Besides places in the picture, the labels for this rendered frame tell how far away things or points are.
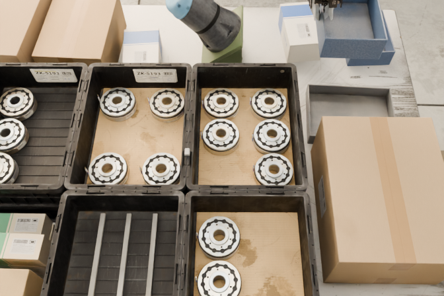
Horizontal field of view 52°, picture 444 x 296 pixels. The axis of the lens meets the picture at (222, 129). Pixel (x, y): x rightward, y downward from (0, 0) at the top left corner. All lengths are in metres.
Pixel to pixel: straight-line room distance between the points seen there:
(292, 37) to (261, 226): 0.70
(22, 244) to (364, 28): 1.01
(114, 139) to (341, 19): 0.71
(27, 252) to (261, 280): 0.56
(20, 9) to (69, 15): 0.15
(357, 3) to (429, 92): 1.37
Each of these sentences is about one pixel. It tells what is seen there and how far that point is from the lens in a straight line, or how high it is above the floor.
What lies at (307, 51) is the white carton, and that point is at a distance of 1.61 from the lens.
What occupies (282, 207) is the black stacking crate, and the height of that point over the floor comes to 0.86.
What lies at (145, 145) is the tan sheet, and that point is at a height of 0.83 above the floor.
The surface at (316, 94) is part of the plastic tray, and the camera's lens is 1.57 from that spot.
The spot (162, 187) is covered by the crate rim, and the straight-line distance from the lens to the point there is 1.12.
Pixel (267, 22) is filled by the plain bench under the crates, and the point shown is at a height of 0.70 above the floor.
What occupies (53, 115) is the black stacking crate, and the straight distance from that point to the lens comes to 1.43.
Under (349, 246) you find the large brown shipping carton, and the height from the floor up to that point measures 0.90.
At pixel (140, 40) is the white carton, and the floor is 0.79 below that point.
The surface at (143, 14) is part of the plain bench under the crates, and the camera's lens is 1.82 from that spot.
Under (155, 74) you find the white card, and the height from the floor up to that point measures 0.89.
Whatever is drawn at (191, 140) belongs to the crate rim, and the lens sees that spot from 1.18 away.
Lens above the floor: 1.94
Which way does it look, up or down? 58 degrees down
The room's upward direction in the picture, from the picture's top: 1 degrees counter-clockwise
